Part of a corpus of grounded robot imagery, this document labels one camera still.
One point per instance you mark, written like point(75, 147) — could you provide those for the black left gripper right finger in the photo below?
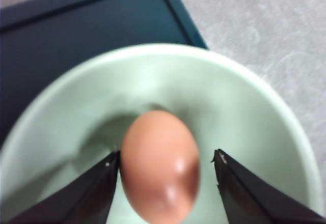
point(248, 198)

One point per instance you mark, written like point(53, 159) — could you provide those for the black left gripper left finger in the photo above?
point(87, 200)

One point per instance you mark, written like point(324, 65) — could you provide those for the green ceramic bowl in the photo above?
point(78, 119)

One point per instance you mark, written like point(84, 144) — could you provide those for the brown egg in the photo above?
point(159, 166)

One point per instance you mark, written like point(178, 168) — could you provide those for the dark rectangular tray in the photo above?
point(42, 39)

